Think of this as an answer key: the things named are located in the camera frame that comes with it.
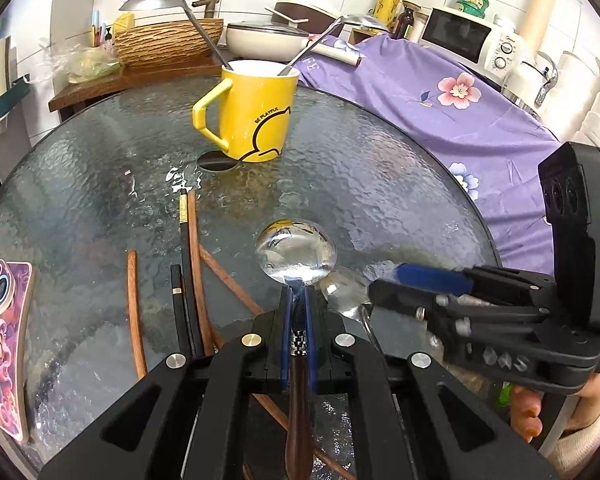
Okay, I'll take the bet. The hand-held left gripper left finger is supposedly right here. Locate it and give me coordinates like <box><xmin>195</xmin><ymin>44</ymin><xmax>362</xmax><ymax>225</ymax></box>
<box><xmin>37</xmin><ymin>285</ymin><xmax>293</xmax><ymax>480</ymax></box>

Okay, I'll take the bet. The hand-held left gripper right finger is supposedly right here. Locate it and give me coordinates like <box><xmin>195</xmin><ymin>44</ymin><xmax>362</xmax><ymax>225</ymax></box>
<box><xmin>304</xmin><ymin>289</ymin><xmax>562</xmax><ymax>480</ymax></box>

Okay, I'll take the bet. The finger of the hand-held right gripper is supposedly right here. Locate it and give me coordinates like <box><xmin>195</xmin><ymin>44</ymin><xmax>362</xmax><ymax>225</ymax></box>
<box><xmin>397</xmin><ymin>262</ymin><xmax>556</xmax><ymax>307</ymax></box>
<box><xmin>369</xmin><ymin>280</ymin><xmax>556</xmax><ymax>346</ymax></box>

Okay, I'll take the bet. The wooden-handled steel spoon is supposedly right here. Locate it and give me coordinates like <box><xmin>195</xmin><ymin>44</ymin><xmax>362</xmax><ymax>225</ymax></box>
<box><xmin>255</xmin><ymin>218</ymin><xmax>337</xmax><ymax>480</ymax></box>

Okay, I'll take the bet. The black chopstick with gold end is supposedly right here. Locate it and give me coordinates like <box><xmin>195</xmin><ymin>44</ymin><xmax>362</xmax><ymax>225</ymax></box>
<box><xmin>179</xmin><ymin>191</ymin><xmax>204</xmax><ymax>357</ymax></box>
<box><xmin>171</xmin><ymin>266</ymin><xmax>192</xmax><ymax>359</ymax></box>

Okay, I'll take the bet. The yellow mug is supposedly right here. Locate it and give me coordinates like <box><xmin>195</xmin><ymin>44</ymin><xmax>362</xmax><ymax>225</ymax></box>
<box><xmin>192</xmin><ymin>59</ymin><xmax>301</xmax><ymax>163</ymax></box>

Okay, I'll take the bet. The slotted steel ladle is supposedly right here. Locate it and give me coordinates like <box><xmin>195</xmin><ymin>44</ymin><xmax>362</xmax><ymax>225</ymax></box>
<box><xmin>119</xmin><ymin>0</ymin><xmax>233</xmax><ymax>70</ymax></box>

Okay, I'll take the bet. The person's right forearm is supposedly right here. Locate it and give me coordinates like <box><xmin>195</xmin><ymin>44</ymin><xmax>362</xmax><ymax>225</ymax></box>
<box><xmin>540</xmin><ymin>412</ymin><xmax>600</xmax><ymax>480</ymax></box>

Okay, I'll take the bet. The person's right hand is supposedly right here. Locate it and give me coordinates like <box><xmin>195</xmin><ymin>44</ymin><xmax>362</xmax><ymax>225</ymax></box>
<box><xmin>509</xmin><ymin>374</ymin><xmax>600</xmax><ymax>444</ymax></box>

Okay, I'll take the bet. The purple floral cloth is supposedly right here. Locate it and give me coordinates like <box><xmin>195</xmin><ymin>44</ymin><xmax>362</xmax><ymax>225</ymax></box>
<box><xmin>297</xmin><ymin>35</ymin><xmax>576</xmax><ymax>281</ymax></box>

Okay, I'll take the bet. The white kettle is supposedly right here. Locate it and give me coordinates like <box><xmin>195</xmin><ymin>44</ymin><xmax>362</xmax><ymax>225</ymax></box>
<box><xmin>502</xmin><ymin>52</ymin><xmax>561</xmax><ymax>109</ymax></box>

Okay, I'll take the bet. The white microwave oven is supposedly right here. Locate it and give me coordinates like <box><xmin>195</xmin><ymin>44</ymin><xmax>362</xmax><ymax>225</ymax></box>
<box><xmin>420</xmin><ymin>6</ymin><xmax>526</xmax><ymax>86</ymax></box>

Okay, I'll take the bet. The small white cup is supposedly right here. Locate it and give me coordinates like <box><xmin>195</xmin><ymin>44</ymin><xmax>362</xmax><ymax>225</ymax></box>
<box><xmin>492</xmin><ymin>14</ymin><xmax>519</xmax><ymax>36</ymax></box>

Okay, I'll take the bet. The tall stack of paper cups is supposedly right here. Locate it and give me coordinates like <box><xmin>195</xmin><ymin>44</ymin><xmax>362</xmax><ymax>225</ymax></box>
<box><xmin>520</xmin><ymin>0</ymin><xmax>560</xmax><ymax>56</ymax></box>

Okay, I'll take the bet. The brown glass bottle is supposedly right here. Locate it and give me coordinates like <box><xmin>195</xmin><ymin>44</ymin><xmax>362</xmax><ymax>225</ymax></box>
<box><xmin>394</xmin><ymin>2</ymin><xmax>417</xmax><ymax>41</ymax></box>

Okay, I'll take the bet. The yellow film roll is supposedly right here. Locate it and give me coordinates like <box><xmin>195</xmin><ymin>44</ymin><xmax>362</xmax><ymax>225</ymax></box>
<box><xmin>372</xmin><ymin>0</ymin><xmax>406</xmax><ymax>31</ymax></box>

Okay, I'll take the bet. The phone with pink case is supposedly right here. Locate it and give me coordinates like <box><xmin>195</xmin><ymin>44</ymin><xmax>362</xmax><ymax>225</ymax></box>
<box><xmin>0</xmin><ymin>260</ymin><xmax>35</xmax><ymax>443</ymax></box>

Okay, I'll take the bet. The white pan with glass lid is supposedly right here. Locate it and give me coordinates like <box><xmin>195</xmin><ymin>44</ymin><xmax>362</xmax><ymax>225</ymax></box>
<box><xmin>225</xmin><ymin>20</ymin><xmax>363</xmax><ymax>69</ymax></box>

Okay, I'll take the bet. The brown and white rice cooker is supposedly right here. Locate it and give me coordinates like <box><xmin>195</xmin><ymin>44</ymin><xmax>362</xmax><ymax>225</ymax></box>
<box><xmin>270</xmin><ymin>0</ymin><xmax>344</xmax><ymax>36</ymax></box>

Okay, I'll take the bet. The wooden side counter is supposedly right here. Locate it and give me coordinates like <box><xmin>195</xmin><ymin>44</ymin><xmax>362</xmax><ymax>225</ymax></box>
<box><xmin>48</xmin><ymin>62</ymin><xmax>231</xmax><ymax>113</ymax></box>

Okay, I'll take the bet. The woven basket basin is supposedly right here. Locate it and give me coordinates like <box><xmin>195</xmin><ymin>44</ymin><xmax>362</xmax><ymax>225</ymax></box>
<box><xmin>112</xmin><ymin>19</ymin><xmax>226</xmax><ymax>68</ymax></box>

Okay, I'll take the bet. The clear plastic bag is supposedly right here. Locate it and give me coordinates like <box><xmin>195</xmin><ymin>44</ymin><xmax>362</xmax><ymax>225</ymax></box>
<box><xmin>40</xmin><ymin>37</ymin><xmax>124</xmax><ymax>86</ymax></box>

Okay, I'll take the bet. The bronze faucet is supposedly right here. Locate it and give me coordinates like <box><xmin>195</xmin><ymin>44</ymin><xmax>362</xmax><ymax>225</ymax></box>
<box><xmin>191</xmin><ymin>0</ymin><xmax>221</xmax><ymax>21</ymax></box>

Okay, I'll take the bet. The cup of toothbrushes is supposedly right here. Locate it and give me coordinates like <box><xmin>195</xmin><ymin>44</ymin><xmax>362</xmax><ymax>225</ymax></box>
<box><xmin>89</xmin><ymin>9</ymin><xmax>109</xmax><ymax>49</ymax></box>

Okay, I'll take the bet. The white cup dispenser teal bracket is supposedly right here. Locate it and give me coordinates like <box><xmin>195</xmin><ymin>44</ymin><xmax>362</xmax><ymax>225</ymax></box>
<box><xmin>0</xmin><ymin>35</ymin><xmax>34</xmax><ymax>134</ymax></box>

